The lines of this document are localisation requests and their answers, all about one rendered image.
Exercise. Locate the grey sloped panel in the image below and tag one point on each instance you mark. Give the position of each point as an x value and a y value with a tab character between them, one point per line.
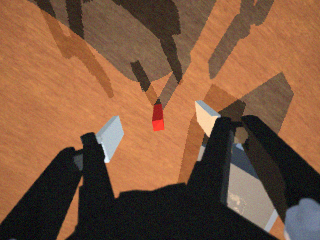
246	194

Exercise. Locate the red peg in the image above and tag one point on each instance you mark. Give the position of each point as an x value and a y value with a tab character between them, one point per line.
157	119

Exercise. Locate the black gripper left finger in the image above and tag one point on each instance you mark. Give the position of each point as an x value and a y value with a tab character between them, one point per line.
40	213

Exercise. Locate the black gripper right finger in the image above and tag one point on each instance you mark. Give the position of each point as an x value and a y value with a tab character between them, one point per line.
291	183

